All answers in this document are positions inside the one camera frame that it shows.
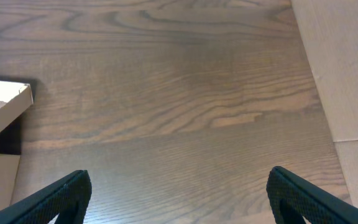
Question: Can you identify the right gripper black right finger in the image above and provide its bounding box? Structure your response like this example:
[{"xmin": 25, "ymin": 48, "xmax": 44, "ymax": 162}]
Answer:
[{"xmin": 267, "ymin": 166, "xmax": 358, "ymax": 224}]

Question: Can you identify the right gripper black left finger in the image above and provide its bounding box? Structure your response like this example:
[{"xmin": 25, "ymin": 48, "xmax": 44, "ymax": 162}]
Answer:
[{"xmin": 0, "ymin": 170, "xmax": 92, "ymax": 224}]

